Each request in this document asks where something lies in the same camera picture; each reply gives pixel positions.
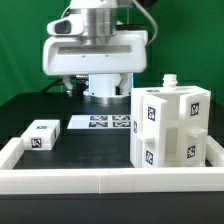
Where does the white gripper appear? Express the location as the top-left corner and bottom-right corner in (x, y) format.
(42, 30), (148, 97)

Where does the white door panel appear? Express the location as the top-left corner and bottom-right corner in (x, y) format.
(138, 95), (168, 168)
(176, 92), (210, 167)

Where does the white cabinet body box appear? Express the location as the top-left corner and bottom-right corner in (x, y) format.
(130, 74), (211, 168)

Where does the white cabinet top block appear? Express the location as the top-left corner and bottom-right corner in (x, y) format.
(21, 120), (60, 151)

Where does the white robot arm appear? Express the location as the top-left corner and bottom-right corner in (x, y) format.
(42, 0), (158, 104)

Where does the white U-shaped fence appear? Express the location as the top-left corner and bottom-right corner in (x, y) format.
(0, 138), (224, 195)

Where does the black cable bundle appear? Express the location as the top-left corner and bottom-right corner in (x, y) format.
(40, 77), (90, 94)

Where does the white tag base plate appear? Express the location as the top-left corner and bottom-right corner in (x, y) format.
(67, 115), (131, 129)

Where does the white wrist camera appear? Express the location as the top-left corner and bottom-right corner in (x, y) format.
(47, 19), (84, 36)

